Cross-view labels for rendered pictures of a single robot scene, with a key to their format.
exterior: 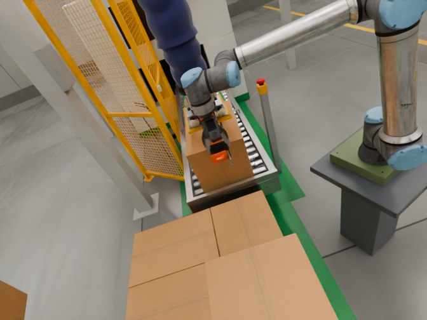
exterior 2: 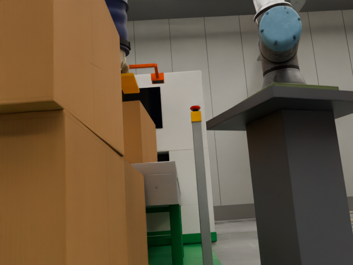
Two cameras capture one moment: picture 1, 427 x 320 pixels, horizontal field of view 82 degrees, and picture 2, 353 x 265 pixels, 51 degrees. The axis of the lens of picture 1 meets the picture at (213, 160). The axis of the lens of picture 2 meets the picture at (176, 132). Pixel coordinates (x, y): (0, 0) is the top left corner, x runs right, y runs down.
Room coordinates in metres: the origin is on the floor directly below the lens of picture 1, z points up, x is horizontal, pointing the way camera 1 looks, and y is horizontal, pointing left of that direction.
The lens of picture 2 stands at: (-0.59, -0.28, 0.37)
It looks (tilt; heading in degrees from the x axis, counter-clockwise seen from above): 12 degrees up; 356
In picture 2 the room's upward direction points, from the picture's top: 4 degrees counter-clockwise
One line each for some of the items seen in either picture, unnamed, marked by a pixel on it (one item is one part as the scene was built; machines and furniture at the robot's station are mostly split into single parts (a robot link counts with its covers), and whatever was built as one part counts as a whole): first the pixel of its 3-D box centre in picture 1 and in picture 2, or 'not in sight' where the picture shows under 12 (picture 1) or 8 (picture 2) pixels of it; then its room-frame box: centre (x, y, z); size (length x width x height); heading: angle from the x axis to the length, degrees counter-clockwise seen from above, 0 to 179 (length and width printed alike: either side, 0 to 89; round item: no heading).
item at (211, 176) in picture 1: (217, 145); (117, 149); (1.62, -0.08, 0.75); 0.60 x 0.40 x 0.40; 172
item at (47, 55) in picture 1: (56, 67); not in sight; (2.09, 0.81, 1.62); 0.20 x 0.05 x 0.30; 176
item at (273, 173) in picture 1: (232, 188); (105, 172); (1.27, -0.05, 0.58); 0.70 x 0.03 x 0.06; 86
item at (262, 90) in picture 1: (271, 133); (201, 187); (1.81, -0.59, 0.50); 0.07 x 0.07 x 1.00; 86
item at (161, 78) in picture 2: not in sight; (157, 78); (1.79, -0.35, 1.24); 0.09 x 0.08 x 0.05; 87
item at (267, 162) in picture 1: (237, 112); (176, 193); (2.41, -0.46, 0.50); 2.31 x 0.05 x 0.19; 176
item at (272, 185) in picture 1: (236, 197); (105, 193); (1.27, -0.05, 0.47); 0.70 x 0.03 x 0.15; 86
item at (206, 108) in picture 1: (202, 106); not in sight; (0.93, -0.04, 1.44); 0.10 x 0.09 x 0.05; 86
